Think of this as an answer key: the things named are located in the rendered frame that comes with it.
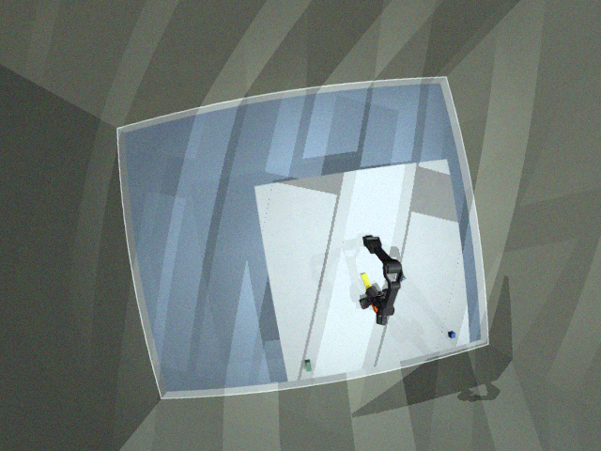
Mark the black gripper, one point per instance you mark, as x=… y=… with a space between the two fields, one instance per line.
x=367 y=301

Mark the yellow bar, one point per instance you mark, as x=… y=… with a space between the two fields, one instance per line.
x=367 y=285

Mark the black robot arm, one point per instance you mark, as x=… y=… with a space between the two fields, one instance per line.
x=389 y=265

